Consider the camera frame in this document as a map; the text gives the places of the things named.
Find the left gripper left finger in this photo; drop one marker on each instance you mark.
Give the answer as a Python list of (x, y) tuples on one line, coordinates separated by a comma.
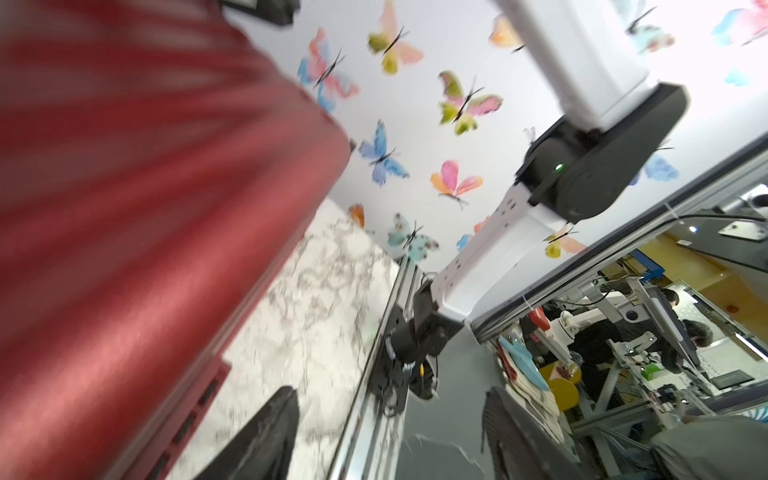
[(263, 448)]

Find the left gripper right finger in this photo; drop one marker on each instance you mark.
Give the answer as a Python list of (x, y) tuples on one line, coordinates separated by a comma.
[(519, 447)]

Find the red hard-shell suitcase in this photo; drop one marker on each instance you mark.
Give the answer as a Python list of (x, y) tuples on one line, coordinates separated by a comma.
[(157, 171)]

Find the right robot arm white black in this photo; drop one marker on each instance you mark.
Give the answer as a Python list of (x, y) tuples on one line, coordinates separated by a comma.
[(614, 118)]

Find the aluminium front mounting rail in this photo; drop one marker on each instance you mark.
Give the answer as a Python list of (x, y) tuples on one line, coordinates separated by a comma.
[(371, 439)]

